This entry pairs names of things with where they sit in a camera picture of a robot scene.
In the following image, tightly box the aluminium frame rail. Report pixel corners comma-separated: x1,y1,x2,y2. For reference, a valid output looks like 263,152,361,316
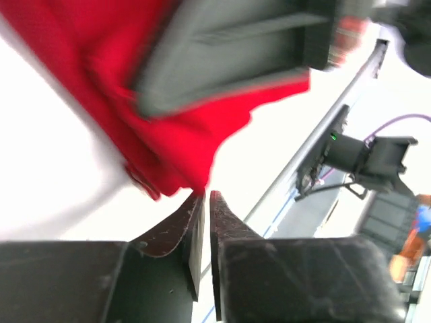
244,39,389,238

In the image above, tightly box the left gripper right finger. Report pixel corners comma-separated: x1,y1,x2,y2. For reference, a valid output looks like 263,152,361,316
209,190,262,322

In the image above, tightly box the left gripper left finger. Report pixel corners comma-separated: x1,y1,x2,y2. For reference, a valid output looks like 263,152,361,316
131,192,205,299

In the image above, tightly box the red pleated skirt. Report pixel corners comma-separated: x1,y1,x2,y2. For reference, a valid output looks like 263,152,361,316
1,1,309,199

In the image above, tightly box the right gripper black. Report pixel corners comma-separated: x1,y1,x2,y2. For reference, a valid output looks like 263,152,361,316
135,1,337,118

